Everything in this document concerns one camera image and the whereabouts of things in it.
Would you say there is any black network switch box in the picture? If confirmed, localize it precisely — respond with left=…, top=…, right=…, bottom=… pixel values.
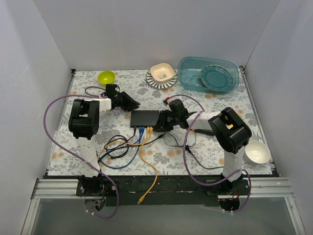
left=130, top=110, right=159, bottom=127

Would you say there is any thin black power cable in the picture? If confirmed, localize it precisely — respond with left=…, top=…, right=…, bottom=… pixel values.
left=145, top=132, right=225, bottom=169

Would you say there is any yellow ethernet cable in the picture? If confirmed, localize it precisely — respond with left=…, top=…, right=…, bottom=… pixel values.
left=136, top=126, right=158, bottom=205
left=97, top=126, right=151, bottom=165

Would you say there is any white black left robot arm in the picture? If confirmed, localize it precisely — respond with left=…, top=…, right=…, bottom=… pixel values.
left=68, top=84, right=140, bottom=196

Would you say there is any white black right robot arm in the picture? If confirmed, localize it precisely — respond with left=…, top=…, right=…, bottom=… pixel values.
left=153, top=99, right=252, bottom=195

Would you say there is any lime green plastic bowl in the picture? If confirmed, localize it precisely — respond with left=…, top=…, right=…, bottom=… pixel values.
left=97, top=70, right=115, bottom=85

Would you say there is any floral patterned table mat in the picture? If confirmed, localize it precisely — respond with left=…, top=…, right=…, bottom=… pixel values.
left=48, top=70, right=263, bottom=176

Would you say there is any black power adapter brick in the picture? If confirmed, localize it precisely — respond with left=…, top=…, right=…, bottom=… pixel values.
left=194, top=129, right=215, bottom=136

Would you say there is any striped white blue plate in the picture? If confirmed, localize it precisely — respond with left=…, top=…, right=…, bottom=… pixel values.
left=145, top=70, right=178, bottom=90

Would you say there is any cream square panda bowl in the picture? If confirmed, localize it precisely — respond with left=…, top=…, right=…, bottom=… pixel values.
left=150, top=63, right=175, bottom=83

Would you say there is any teal transparent plastic tub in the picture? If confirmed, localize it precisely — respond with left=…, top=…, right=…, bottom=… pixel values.
left=178, top=57, right=239, bottom=94

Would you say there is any teal glass plate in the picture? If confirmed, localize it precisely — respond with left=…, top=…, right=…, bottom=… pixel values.
left=201, top=65, right=235, bottom=92

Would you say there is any white ceramic bowl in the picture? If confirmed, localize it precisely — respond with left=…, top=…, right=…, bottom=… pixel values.
left=244, top=141, right=270, bottom=165

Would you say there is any blue ethernet cable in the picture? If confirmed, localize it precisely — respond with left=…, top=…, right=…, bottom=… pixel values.
left=96, top=126, right=144, bottom=169
left=99, top=127, right=145, bottom=164

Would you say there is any black looped cable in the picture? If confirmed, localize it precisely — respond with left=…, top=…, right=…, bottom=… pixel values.
left=104, top=126, right=137, bottom=160

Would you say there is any aluminium frame rail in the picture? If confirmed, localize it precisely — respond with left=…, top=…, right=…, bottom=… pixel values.
left=31, top=177, right=294, bottom=199

